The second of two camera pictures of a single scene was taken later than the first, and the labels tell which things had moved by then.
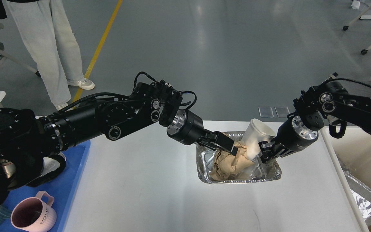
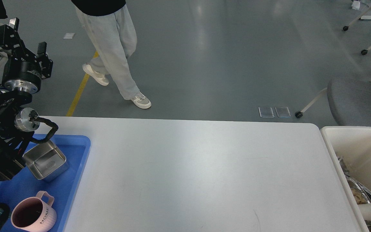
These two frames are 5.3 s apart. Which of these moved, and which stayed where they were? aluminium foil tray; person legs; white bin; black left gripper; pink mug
Moved: black left gripper; aluminium foil tray; person legs
Stayed: pink mug; white bin
